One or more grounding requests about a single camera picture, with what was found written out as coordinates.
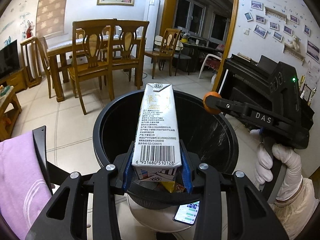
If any white milk carton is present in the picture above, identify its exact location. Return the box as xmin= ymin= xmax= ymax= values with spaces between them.
xmin=132 ymin=83 xmax=182 ymax=182

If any orange mandarin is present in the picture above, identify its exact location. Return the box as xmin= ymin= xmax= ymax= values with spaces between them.
xmin=203 ymin=91 xmax=221 ymax=115

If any black trash bin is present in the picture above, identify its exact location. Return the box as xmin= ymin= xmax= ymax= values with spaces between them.
xmin=93 ymin=90 xmax=239 ymax=210

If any right white gloved hand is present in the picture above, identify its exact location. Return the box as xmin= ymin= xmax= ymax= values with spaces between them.
xmin=248 ymin=129 xmax=304 ymax=202

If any black piano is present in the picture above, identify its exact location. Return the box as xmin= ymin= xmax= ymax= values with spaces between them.
xmin=212 ymin=54 xmax=286 ymax=111

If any smartphone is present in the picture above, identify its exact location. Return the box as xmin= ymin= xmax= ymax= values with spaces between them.
xmin=173 ymin=201 xmax=200 ymax=225

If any purple tablecloth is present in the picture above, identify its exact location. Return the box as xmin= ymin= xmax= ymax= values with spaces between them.
xmin=1 ymin=131 xmax=52 ymax=239

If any white plastic chair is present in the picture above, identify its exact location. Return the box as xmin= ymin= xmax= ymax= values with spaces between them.
xmin=199 ymin=54 xmax=222 ymax=79

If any wooden coffee table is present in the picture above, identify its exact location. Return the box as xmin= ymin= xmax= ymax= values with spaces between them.
xmin=0 ymin=86 xmax=22 ymax=141

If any wooden tv cabinet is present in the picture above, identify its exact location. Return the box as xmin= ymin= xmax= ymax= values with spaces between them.
xmin=1 ymin=68 xmax=27 ymax=93

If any front wooden dining chair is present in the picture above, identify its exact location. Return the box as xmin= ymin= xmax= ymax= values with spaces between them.
xmin=68 ymin=19 xmax=116 ymax=115

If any wooden dining chair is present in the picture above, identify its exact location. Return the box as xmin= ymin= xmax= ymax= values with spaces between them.
xmin=107 ymin=20 xmax=149 ymax=89
xmin=68 ymin=19 xmax=116 ymax=115

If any far wooden chair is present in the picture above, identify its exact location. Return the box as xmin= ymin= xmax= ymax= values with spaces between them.
xmin=144 ymin=28 xmax=181 ymax=79

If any tall wooden plant stand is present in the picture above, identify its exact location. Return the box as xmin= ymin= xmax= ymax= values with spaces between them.
xmin=20 ymin=36 xmax=42 ymax=88

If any black television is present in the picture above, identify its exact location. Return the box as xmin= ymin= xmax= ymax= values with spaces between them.
xmin=0 ymin=40 xmax=20 ymax=79

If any white floor air conditioner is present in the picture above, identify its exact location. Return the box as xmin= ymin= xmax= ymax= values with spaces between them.
xmin=143 ymin=0 xmax=160 ymax=51

